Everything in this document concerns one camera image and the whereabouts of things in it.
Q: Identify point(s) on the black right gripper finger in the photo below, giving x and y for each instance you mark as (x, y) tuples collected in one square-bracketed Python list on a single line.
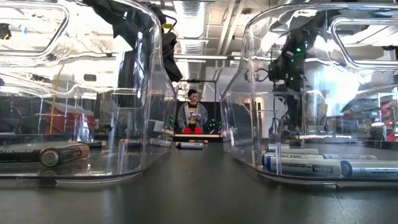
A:
[(298, 109), (289, 109)]

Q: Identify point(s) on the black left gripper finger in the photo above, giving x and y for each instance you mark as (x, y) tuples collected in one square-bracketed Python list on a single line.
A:
[(172, 62)]

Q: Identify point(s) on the clear plastic bin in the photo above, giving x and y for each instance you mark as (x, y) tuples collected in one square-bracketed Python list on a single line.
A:
[(140, 124), (248, 124)]

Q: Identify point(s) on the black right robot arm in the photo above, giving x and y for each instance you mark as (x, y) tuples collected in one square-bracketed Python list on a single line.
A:
[(290, 59)]

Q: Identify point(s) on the ceiling light strip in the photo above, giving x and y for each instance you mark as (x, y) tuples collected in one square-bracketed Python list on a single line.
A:
[(202, 57)]

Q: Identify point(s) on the small dark partition panel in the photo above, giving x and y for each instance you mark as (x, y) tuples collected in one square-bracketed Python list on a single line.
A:
[(127, 81)]

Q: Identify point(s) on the person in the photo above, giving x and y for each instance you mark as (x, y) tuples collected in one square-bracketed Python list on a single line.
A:
[(192, 115)]

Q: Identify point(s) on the computer monitor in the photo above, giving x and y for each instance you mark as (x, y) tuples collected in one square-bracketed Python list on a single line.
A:
[(363, 109)]

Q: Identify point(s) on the small red box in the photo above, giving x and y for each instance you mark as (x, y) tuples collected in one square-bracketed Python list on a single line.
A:
[(198, 130), (186, 130)]

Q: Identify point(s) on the grey cylindrical speaker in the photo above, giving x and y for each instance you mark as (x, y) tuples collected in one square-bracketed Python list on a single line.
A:
[(378, 132)]

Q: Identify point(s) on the red storage crate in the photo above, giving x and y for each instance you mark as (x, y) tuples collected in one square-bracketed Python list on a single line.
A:
[(68, 121)]

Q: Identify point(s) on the metal shelf rack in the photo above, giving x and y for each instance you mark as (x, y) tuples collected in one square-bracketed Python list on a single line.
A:
[(40, 105)]

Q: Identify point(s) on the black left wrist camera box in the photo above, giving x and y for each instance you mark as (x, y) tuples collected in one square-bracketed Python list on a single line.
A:
[(166, 17)]

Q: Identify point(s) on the black gantry frame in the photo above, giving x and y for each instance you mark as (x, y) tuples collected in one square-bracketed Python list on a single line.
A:
[(199, 81)]

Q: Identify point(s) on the silver ventilation duct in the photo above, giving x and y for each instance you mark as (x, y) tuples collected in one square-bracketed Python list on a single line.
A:
[(191, 25)]

